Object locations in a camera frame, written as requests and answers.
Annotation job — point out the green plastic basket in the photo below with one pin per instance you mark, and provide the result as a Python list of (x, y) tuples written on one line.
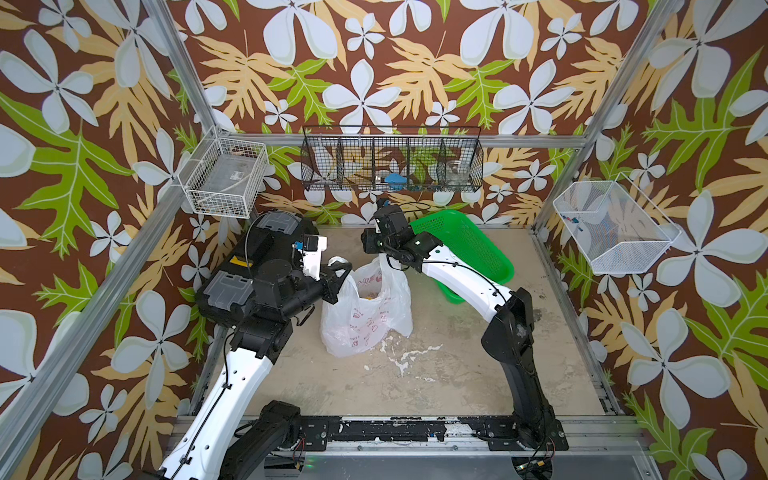
[(457, 231)]

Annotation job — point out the blue object in basket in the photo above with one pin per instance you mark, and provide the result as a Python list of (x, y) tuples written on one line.
[(395, 182)]

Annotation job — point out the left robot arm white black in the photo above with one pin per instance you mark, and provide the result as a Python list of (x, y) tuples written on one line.
[(216, 446)]

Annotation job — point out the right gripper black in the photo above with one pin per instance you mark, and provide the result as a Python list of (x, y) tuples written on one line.
[(369, 241)]

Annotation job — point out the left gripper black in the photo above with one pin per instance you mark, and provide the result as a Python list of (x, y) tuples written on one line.
[(331, 282)]

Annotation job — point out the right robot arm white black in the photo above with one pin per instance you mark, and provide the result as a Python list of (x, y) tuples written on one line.
[(508, 338)]

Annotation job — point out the white plastic bag red print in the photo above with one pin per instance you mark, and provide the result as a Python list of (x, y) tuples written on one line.
[(355, 325)]

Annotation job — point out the white wire basket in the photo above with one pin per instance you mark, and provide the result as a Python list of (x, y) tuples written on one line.
[(223, 175), (616, 225)]

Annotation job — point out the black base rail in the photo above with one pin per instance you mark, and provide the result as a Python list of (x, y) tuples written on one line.
[(498, 433)]

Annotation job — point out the black wire basket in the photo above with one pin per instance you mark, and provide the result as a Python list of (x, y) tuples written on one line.
[(359, 157)]

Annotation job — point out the white wire basket right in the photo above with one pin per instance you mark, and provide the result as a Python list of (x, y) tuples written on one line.
[(616, 225)]

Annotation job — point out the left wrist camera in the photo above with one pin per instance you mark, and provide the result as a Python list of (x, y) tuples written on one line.
[(310, 249)]

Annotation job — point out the white wire basket left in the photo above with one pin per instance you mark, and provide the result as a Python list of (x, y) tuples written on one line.
[(223, 175)]

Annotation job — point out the black toolbox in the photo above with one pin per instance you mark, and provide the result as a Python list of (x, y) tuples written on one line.
[(246, 270)]

